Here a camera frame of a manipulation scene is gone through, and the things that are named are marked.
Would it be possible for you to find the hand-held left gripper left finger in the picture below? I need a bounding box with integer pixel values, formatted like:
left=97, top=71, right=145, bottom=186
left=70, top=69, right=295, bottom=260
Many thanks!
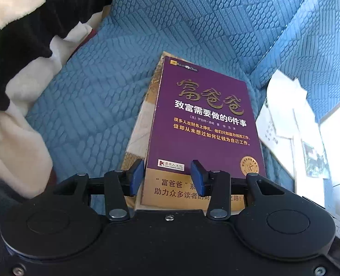
left=53, top=158, right=145, bottom=222

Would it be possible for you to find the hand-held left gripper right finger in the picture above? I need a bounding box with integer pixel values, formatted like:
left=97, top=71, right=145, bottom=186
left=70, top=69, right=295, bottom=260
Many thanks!
left=190, top=159, right=288, bottom=222

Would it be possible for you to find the purple book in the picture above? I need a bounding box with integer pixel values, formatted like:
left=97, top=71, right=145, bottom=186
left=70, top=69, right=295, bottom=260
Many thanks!
left=134, top=56, right=266, bottom=211

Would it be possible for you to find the tan illustrated book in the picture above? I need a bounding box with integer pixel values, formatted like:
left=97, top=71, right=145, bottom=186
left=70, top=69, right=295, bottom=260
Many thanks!
left=123, top=51, right=170, bottom=179

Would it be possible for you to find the colourful photo cover notebook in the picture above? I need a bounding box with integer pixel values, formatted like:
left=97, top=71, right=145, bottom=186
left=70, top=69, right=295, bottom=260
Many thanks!
left=292, top=132, right=331, bottom=196

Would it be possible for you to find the blue textured sofa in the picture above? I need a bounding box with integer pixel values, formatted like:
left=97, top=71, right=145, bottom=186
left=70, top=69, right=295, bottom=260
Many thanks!
left=23, top=0, right=340, bottom=216

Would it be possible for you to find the red black striped blanket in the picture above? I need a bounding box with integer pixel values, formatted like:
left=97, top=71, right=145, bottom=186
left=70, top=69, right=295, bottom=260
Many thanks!
left=0, top=0, right=120, bottom=203

